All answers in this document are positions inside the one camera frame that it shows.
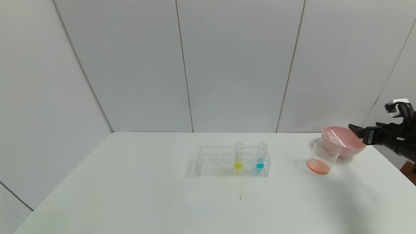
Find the test tube with yellow pigment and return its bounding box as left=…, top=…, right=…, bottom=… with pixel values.
left=234, top=142, right=244, bottom=170

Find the test tube with red pigment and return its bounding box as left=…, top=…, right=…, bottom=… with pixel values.
left=325, top=130, right=347, bottom=147

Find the clear plastic test tube rack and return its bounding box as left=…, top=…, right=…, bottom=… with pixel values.
left=197, top=145, right=270, bottom=178

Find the test tube with blue pigment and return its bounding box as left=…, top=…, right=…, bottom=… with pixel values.
left=256, top=142, right=267, bottom=170

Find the clear plastic beaker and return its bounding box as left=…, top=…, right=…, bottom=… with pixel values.
left=307, top=138, right=342, bottom=176

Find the pink bowl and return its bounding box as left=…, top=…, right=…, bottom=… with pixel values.
left=321, top=126, right=367, bottom=159

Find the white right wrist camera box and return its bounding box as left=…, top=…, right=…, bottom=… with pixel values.
left=384, top=99, right=410, bottom=118

